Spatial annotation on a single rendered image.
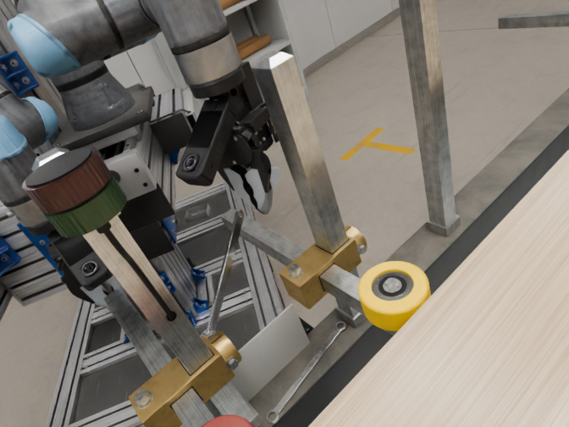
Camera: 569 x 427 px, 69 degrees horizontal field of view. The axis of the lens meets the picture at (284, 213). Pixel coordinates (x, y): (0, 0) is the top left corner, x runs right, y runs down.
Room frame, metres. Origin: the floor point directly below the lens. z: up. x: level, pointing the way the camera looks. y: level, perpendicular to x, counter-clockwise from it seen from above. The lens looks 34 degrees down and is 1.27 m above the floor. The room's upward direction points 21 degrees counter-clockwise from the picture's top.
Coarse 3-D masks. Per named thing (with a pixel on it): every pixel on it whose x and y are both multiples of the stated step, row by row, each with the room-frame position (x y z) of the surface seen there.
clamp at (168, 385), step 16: (224, 336) 0.38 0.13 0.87; (224, 352) 0.36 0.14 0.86; (176, 368) 0.36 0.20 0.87; (208, 368) 0.34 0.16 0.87; (224, 368) 0.35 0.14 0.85; (144, 384) 0.35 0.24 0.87; (160, 384) 0.34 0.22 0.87; (176, 384) 0.34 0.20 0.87; (192, 384) 0.33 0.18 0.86; (208, 384) 0.34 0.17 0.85; (224, 384) 0.35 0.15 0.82; (160, 400) 0.32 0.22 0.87; (176, 400) 0.32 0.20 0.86; (144, 416) 0.31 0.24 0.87; (160, 416) 0.31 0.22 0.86; (176, 416) 0.32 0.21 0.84
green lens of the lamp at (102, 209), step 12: (108, 192) 0.31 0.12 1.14; (120, 192) 0.32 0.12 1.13; (84, 204) 0.29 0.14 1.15; (96, 204) 0.30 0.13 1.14; (108, 204) 0.30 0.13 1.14; (120, 204) 0.31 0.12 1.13; (48, 216) 0.30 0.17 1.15; (60, 216) 0.29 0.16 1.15; (72, 216) 0.29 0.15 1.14; (84, 216) 0.29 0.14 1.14; (96, 216) 0.30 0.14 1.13; (108, 216) 0.30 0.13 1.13; (60, 228) 0.30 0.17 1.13; (72, 228) 0.29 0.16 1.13; (84, 228) 0.29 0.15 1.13; (96, 228) 0.29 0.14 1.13
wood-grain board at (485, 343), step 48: (528, 192) 0.39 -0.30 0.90; (528, 240) 0.32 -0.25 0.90; (480, 288) 0.28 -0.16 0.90; (528, 288) 0.26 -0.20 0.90; (432, 336) 0.25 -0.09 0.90; (480, 336) 0.23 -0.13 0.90; (528, 336) 0.21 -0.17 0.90; (384, 384) 0.22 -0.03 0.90; (432, 384) 0.20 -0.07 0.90; (480, 384) 0.19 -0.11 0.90; (528, 384) 0.17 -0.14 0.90
